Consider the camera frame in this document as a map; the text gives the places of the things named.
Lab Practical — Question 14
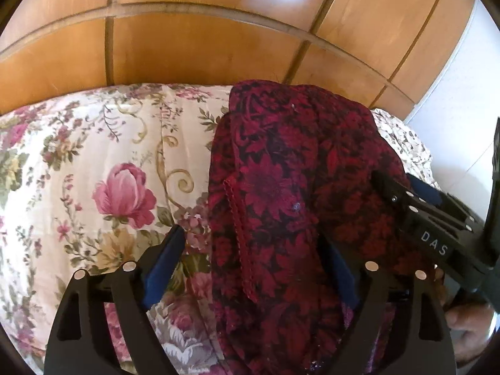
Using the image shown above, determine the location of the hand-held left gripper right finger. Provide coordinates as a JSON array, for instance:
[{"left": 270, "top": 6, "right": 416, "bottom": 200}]
[{"left": 317, "top": 238, "right": 457, "bottom": 375}]

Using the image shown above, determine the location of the person's right hand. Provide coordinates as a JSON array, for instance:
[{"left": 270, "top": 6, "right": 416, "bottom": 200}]
[{"left": 445, "top": 302, "right": 493, "bottom": 364}]

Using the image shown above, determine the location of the wooden headboard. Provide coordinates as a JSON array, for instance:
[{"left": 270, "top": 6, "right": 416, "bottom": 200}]
[{"left": 0, "top": 0, "right": 479, "bottom": 126}]

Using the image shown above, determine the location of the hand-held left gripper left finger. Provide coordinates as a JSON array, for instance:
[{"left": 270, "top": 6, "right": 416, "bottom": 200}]
[{"left": 44, "top": 224, "right": 186, "bottom": 375}]

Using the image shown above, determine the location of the floral bedspread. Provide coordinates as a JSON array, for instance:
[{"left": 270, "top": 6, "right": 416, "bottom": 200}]
[{"left": 0, "top": 83, "right": 444, "bottom": 375}]

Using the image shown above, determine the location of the dark red floral knit garment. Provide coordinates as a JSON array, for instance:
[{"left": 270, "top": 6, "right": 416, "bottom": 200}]
[{"left": 205, "top": 79, "right": 446, "bottom": 375}]

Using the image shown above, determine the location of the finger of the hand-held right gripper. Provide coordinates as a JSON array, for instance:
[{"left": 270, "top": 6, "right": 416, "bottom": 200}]
[
  {"left": 372, "top": 170, "right": 425, "bottom": 224},
  {"left": 408, "top": 175, "right": 480, "bottom": 228}
]

